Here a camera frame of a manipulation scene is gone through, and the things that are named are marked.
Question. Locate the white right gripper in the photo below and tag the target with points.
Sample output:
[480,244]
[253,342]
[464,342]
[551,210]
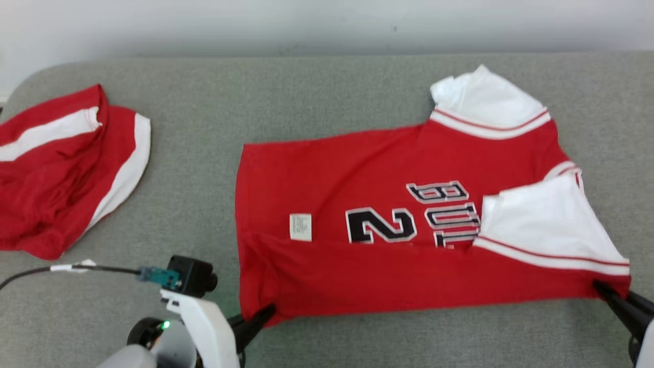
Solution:
[646,347]

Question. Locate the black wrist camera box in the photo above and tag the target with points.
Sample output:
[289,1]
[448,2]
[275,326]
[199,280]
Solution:
[191,276]

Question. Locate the red shorts with white stripes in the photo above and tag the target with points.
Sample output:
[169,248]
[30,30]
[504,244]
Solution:
[46,194]

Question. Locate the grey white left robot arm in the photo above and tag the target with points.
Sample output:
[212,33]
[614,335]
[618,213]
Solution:
[173,352]

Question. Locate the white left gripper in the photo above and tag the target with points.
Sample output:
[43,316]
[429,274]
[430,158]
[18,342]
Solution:
[209,332]

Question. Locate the grey fabric sofa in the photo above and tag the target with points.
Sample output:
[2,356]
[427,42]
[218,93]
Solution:
[204,128]

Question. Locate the red and white basketball jersey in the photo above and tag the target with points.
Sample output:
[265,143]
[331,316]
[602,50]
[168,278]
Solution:
[357,174]

